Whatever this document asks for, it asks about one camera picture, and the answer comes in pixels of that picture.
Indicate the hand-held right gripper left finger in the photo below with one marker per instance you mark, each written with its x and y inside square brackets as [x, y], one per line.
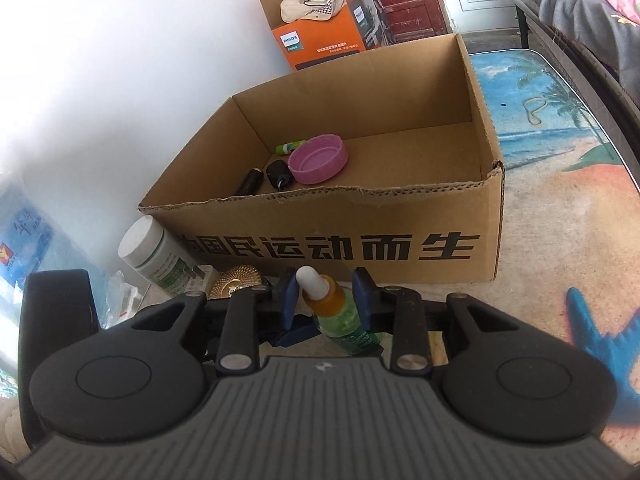
[290, 297]

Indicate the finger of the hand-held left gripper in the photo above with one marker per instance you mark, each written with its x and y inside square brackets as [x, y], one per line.
[297, 335]

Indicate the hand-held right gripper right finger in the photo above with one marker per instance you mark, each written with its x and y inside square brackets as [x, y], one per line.
[361, 300]

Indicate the green dropper bottle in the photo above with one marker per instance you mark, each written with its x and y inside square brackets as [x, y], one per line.
[335, 310]

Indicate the dark jar with gold lid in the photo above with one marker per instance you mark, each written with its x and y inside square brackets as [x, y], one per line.
[235, 280]

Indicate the brown cardboard box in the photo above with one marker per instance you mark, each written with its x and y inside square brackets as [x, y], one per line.
[400, 250]

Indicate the white charger plug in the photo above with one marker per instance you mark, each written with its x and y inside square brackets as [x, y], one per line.
[205, 280]

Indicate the black cylinder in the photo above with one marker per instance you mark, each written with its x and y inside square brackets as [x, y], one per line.
[248, 182]

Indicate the black key fob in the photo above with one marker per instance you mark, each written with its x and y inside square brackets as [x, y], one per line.
[276, 172]

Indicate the pink plastic lid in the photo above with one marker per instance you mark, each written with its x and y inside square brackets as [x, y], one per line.
[320, 160]

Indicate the green lip balm tube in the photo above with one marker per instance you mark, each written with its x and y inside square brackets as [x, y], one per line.
[290, 147]

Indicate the clear plastic packet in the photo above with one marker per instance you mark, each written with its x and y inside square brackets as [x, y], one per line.
[125, 305]

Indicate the blue plastic bag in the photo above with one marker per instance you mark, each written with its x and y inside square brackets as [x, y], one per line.
[30, 240]

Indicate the white plastic bottle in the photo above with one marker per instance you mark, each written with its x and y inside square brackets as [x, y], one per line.
[150, 255]

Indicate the rubber band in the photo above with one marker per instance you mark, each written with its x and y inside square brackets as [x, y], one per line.
[536, 119]

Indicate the orange cardboard box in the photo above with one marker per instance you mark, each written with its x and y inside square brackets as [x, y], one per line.
[320, 45]

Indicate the red wooden door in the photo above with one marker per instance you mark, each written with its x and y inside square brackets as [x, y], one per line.
[405, 0]

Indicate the grey patterned quilt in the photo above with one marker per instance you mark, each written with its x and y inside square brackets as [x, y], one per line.
[590, 10]

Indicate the black metal bed frame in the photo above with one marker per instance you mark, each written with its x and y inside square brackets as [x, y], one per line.
[560, 45]

